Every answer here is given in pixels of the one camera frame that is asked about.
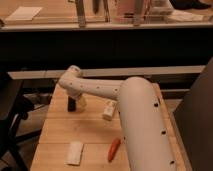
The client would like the white sponge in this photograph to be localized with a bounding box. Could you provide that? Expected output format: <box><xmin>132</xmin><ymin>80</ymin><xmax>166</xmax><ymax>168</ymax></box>
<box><xmin>67</xmin><ymin>141</ymin><xmax>84</xmax><ymax>166</ymax></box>

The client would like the black office chair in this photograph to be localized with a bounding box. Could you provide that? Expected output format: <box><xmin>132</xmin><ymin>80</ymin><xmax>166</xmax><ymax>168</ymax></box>
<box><xmin>0</xmin><ymin>71</ymin><xmax>41</xmax><ymax>171</ymax></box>

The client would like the white paper sheet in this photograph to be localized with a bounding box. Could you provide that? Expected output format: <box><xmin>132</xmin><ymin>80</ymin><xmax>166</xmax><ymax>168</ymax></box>
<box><xmin>6</xmin><ymin>6</ymin><xmax>42</xmax><ymax>21</ymax></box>

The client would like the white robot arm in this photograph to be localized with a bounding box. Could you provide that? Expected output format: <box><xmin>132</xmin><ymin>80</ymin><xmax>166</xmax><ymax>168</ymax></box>
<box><xmin>59</xmin><ymin>65</ymin><xmax>177</xmax><ymax>171</ymax></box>

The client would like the white bottle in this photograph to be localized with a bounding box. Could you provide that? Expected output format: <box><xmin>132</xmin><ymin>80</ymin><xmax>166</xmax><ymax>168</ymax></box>
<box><xmin>102</xmin><ymin>100</ymin><xmax>117</xmax><ymax>121</ymax></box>

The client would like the orange carrot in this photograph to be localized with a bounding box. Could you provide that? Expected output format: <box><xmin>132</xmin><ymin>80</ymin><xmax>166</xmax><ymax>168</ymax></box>
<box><xmin>108</xmin><ymin>138</ymin><xmax>121</xmax><ymax>162</ymax></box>

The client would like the long white rail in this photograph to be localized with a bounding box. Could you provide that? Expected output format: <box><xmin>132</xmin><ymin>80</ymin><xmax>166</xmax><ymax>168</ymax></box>
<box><xmin>9</xmin><ymin>65</ymin><xmax>204</xmax><ymax>79</ymax></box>

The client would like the black eraser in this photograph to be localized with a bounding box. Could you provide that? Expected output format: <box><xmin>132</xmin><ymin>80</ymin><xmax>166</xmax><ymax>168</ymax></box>
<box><xmin>68</xmin><ymin>97</ymin><xmax>76</xmax><ymax>112</ymax></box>

